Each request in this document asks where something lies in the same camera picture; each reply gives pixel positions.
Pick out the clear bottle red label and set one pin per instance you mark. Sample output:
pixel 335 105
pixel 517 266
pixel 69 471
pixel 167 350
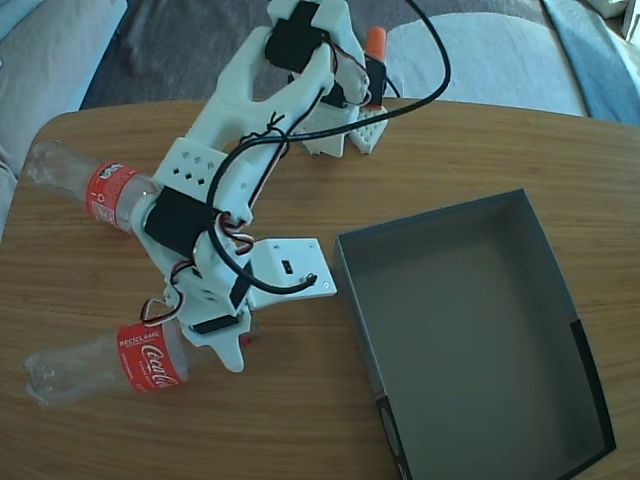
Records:
pixel 105 195
pixel 145 360

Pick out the grey cardboard box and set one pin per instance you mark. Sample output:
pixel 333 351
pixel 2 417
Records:
pixel 460 325

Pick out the dark grey rug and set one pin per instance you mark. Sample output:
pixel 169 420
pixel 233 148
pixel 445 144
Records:
pixel 175 50

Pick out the orange and black clamp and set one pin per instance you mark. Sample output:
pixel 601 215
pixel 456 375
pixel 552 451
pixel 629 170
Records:
pixel 376 75

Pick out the light grey sofa cushion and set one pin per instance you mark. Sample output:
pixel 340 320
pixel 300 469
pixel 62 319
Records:
pixel 500 65
pixel 45 65

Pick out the blue blanket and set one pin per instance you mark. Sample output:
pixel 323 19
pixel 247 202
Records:
pixel 600 75

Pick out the white object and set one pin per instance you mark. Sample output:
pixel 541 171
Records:
pixel 612 7

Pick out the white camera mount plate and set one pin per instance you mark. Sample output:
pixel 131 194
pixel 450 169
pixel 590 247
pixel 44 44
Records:
pixel 295 255

